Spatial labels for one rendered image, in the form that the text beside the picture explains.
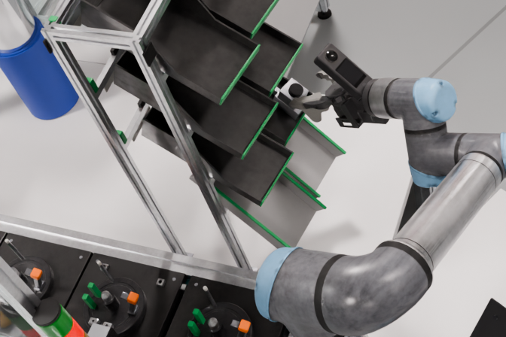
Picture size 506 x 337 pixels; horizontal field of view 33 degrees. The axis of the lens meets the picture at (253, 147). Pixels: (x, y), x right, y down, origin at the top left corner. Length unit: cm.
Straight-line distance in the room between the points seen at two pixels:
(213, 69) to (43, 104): 104
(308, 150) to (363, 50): 162
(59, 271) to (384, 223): 76
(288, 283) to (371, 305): 13
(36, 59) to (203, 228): 64
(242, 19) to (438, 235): 54
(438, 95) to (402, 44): 205
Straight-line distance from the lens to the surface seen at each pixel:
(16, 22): 228
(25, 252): 213
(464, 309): 192
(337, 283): 122
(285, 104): 179
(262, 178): 173
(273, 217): 186
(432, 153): 153
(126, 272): 199
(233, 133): 160
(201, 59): 149
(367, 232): 202
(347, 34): 362
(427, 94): 150
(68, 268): 205
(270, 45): 172
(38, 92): 242
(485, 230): 201
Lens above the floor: 259
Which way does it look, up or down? 51 degrees down
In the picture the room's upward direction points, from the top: 21 degrees counter-clockwise
